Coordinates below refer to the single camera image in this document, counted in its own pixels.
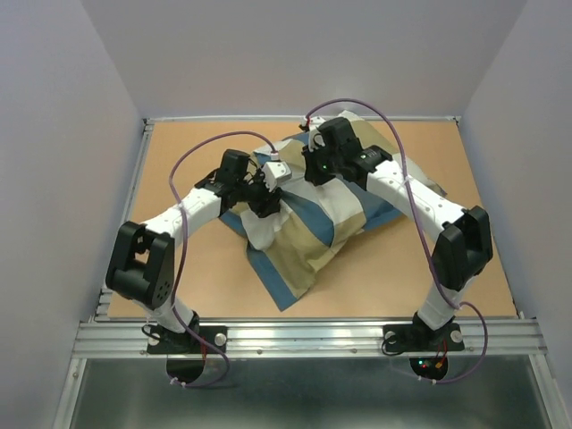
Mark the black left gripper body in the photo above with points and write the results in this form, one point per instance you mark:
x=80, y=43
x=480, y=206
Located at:
x=256, y=196

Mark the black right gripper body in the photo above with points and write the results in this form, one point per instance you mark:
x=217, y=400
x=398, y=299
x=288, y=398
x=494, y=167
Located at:
x=322, y=166

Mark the blue beige white plaid pillowcase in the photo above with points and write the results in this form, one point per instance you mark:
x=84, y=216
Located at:
x=288, y=249

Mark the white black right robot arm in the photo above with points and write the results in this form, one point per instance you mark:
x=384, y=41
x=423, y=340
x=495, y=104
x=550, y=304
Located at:
x=457, y=241

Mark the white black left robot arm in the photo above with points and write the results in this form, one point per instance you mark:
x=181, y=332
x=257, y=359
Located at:
x=142, y=266

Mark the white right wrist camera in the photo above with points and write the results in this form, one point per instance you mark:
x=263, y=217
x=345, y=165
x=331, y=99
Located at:
x=310, y=127

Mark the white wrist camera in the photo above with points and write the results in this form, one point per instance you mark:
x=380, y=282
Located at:
x=310, y=127
x=275, y=174

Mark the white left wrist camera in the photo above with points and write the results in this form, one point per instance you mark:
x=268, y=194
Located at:
x=275, y=174

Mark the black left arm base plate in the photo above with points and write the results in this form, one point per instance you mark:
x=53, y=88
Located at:
x=163, y=342

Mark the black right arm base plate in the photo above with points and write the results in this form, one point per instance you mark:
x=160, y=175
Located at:
x=413, y=338

